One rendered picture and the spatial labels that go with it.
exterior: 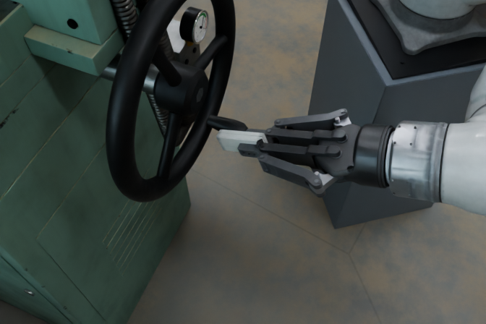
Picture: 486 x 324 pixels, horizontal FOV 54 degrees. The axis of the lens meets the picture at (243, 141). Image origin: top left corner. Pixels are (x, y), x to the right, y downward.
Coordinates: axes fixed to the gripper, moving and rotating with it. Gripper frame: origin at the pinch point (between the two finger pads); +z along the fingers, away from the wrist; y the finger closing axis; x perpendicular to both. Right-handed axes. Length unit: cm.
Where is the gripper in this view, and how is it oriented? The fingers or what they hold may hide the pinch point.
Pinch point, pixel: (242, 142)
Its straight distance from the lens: 66.1
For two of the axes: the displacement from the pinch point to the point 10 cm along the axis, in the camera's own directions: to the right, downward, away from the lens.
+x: 3.1, 6.5, 6.9
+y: -3.8, 7.5, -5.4
